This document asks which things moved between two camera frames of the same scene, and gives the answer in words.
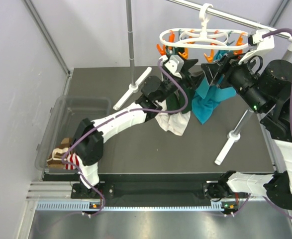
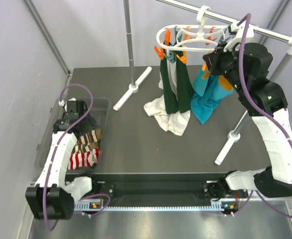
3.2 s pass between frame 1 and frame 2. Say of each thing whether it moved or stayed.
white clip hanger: moved
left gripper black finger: moved
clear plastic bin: stayed
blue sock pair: stayed
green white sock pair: stayed
